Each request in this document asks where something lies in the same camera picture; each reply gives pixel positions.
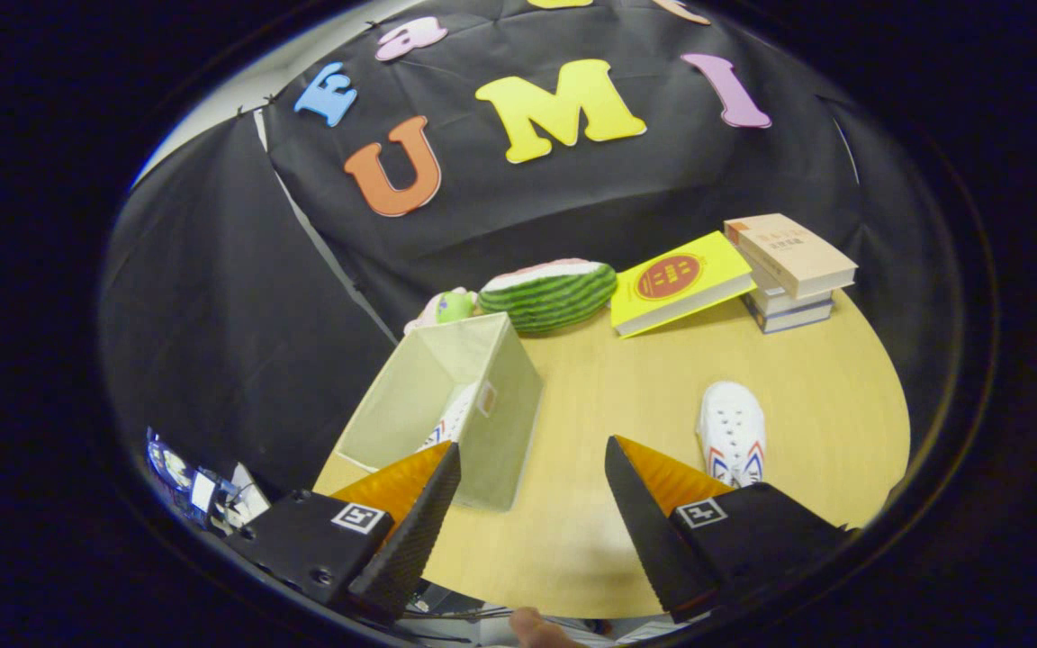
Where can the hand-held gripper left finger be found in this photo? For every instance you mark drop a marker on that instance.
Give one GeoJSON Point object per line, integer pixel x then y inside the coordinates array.
{"type": "Point", "coordinates": [419, 531]}

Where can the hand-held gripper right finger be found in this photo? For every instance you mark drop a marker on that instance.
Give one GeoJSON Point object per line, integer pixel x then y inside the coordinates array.
{"type": "Point", "coordinates": [649, 540]}

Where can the white canvas shoe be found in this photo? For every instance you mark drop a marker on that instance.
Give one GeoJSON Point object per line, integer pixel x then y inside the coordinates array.
{"type": "Point", "coordinates": [730, 423]}
{"type": "Point", "coordinates": [451, 423]}

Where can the green fabric storage box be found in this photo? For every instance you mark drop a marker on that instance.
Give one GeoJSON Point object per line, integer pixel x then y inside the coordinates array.
{"type": "Point", "coordinates": [509, 432]}

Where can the pink and green plush toy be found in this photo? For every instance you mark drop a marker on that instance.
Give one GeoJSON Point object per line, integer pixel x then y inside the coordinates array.
{"type": "Point", "coordinates": [451, 308]}

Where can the watermelon slice plush toy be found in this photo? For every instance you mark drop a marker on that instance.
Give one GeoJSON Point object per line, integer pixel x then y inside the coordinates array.
{"type": "Point", "coordinates": [554, 301]}

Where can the yellow book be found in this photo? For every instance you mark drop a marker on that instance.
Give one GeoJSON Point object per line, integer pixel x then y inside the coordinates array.
{"type": "Point", "coordinates": [671, 283]}

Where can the dark blue book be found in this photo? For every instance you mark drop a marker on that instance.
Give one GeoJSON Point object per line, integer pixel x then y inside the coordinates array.
{"type": "Point", "coordinates": [793, 319]}

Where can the white book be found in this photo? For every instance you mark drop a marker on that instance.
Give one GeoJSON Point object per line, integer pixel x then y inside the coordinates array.
{"type": "Point", "coordinates": [789, 302]}

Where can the beige book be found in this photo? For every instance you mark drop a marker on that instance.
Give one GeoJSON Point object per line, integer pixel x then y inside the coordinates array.
{"type": "Point", "coordinates": [793, 252]}

